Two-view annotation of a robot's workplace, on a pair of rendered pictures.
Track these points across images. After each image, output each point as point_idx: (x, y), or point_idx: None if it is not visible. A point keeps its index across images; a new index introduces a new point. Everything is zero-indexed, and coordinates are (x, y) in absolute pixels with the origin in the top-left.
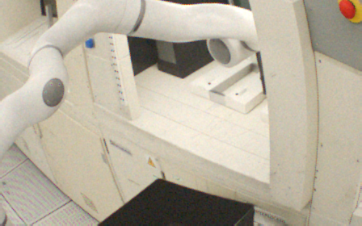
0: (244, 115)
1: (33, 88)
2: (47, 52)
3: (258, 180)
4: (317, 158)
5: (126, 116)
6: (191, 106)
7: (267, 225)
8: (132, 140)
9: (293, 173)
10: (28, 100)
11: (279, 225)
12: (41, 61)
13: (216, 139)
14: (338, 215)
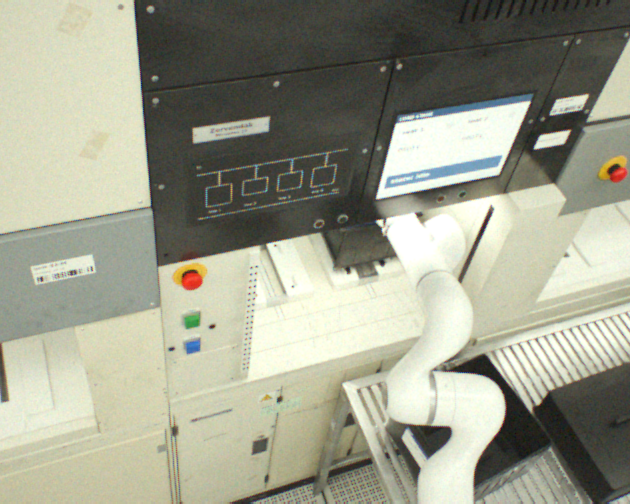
0: (313, 298)
1: (502, 417)
2: (452, 380)
3: (418, 336)
4: None
5: (238, 379)
6: (263, 324)
7: (443, 364)
8: (242, 395)
9: (494, 311)
10: (496, 433)
11: (453, 356)
12: (474, 392)
13: (331, 333)
14: (518, 312)
